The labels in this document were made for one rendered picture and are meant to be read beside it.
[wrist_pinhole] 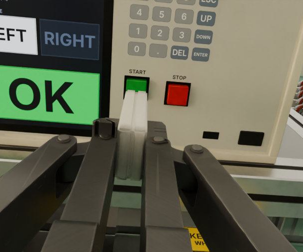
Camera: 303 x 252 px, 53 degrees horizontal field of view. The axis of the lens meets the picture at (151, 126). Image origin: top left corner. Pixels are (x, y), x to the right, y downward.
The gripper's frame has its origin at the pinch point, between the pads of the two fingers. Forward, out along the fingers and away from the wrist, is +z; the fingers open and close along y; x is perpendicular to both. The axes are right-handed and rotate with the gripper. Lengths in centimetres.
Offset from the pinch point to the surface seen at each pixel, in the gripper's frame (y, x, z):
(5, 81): -11.8, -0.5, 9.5
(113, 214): -2.2, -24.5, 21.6
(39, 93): -8.8, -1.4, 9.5
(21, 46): -10.2, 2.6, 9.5
